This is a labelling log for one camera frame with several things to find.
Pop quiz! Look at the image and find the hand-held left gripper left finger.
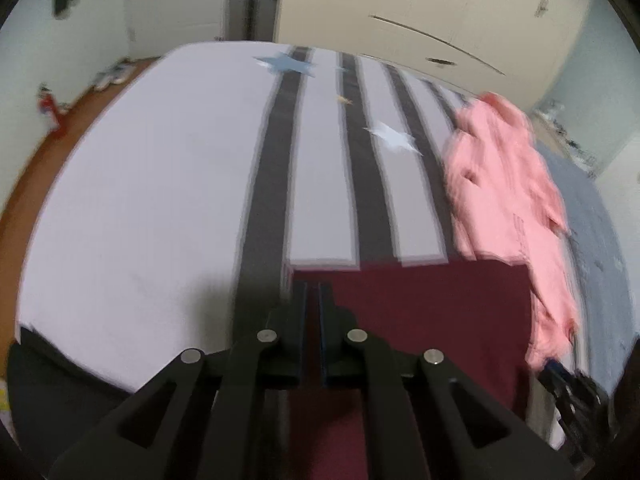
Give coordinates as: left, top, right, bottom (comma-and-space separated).
50, 280, 308, 480

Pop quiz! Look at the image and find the white headboard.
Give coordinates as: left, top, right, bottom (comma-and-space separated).
597, 157, 640, 241

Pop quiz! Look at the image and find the red fire extinguisher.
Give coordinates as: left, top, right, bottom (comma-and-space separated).
37, 85, 68, 136

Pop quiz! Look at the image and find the white door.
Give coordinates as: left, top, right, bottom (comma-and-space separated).
122, 0, 231, 58

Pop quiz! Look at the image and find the clutter of small gadgets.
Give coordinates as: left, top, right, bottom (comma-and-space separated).
542, 105, 598, 171

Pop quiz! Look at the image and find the black folded clothing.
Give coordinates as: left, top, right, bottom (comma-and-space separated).
6, 327, 151, 476

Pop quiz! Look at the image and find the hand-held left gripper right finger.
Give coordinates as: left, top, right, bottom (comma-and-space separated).
318, 281, 576, 480

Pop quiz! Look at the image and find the dark grey suitcase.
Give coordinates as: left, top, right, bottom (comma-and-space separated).
225, 0, 286, 43

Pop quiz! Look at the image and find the maroon printed shirt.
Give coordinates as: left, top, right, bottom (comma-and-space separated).
287, 260, 538, 480

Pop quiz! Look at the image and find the striped star-print bed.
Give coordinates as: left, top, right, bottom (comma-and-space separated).
12, 40, 640, 456

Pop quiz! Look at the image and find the pink garment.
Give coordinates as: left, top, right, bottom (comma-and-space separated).
442, 91, 583, 371

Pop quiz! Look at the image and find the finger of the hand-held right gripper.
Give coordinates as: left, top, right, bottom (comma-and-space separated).
539, 358, 578, 393

